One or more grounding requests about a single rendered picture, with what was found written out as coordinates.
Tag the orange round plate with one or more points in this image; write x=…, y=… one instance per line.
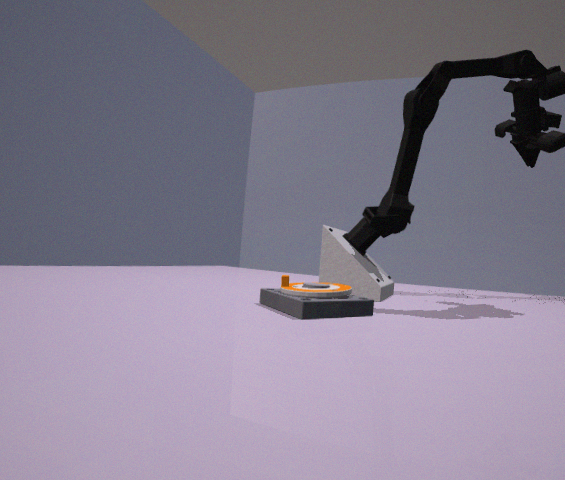
x=296, y=289

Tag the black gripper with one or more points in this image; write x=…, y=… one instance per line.
x=527, y=137

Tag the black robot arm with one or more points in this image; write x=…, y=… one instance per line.
x=420, y=106

